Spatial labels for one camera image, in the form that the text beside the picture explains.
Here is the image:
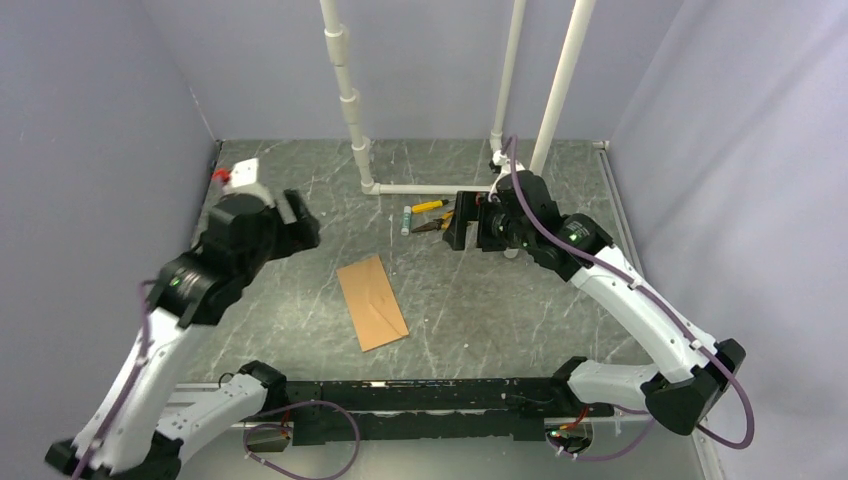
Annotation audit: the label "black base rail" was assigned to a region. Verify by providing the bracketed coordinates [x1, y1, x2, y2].
[247, 377, 613, 446]

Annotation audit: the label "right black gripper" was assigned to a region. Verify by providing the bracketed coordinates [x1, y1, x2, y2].
[443, 190, 533, 252]

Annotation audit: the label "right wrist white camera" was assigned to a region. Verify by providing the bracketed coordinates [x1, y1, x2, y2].
[489, 150, 525, 183]

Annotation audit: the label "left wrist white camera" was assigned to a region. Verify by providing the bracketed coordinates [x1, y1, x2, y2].
[212, 157, 274, 206]

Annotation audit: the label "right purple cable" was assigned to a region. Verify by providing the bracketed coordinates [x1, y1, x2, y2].
[488, 135, 757, 464]

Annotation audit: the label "yellow handled pliers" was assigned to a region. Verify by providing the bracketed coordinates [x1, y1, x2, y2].
[410, 210, 454, 233]

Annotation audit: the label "white pvc pipe frame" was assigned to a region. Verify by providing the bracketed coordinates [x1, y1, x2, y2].
[319, 0, 596, 196]

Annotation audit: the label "wrist white camera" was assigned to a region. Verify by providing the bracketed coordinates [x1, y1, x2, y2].
[489, 150, 525, 183]
[212, 157, 274, 206]

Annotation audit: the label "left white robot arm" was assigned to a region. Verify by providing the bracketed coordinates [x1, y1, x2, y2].
[45, 187, 320, 479]

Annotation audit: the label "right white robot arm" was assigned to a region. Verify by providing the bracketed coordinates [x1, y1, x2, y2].
[443, 171, 746, 435]

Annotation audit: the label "brown paper envelope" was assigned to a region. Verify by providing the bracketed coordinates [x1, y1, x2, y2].
[337, 255, 410, 352]

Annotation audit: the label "small white green tube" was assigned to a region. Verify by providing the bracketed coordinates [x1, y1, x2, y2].
[401, 206, 413, 236]

